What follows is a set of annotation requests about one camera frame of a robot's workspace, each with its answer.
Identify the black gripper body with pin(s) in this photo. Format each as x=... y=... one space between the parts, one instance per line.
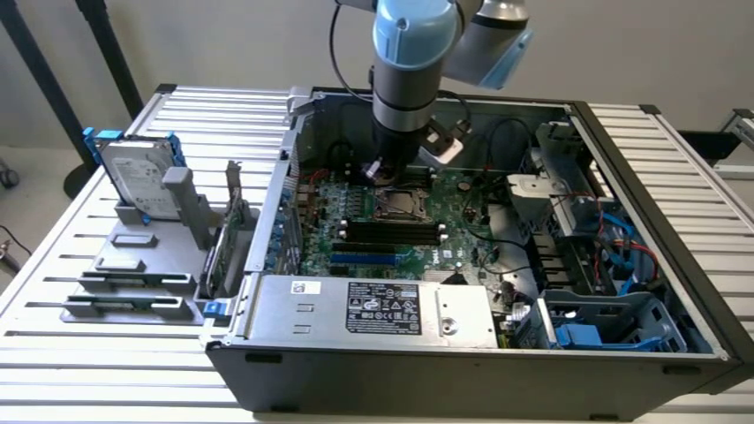
x=394 y=154

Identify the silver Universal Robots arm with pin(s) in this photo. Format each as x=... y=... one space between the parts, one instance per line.
x=406 y=53

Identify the CPU socket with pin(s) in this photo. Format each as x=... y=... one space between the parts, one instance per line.
x=399 y=202

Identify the black RAM slots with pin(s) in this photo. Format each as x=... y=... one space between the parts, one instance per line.
x=394 y=232

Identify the green motherboard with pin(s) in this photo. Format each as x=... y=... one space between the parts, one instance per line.
x=406 y=238

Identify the black expansion slot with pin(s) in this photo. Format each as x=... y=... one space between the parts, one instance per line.
x=365 y=247

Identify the blue expansion slot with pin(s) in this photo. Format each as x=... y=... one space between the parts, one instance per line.
x=363 y=259

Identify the green graphics card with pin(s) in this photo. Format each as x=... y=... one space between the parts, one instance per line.
x=229 y=238

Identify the silver power supply unit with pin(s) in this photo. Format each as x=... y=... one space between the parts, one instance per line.
x=377 y=309

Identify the hard disk in blue carrier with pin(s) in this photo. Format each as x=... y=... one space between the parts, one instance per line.
x=142 y=176

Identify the grey parts rack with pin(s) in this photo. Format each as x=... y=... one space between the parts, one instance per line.
x=147 y=265

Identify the open black PC case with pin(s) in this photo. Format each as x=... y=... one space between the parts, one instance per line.
x=471 y=371

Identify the blue drive latch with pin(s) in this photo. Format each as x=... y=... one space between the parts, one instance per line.
x=580 y=335

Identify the black stand pole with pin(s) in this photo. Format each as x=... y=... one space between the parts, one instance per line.
x=42 y=66

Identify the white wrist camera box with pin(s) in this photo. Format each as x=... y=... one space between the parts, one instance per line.
x=443 y=146

